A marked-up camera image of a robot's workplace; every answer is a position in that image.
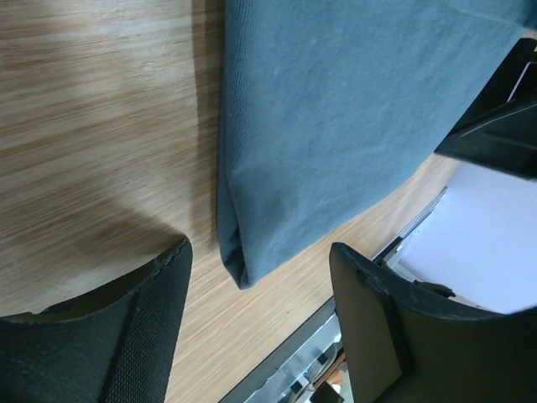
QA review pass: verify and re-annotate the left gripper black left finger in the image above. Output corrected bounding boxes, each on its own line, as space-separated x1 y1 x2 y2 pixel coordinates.
1 237 193 402

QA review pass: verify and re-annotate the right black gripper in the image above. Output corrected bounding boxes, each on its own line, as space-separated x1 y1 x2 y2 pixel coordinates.
435 38 536 181

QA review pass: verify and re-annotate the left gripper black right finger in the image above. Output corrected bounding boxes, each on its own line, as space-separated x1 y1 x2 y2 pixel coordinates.
329 243 536 402

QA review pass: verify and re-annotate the blue-grey t-shirt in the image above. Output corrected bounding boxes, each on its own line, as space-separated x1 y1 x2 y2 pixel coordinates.
217 1 536 289

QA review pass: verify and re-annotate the aluminium frame rail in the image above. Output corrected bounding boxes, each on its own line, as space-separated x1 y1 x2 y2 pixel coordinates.
373 186 448 269

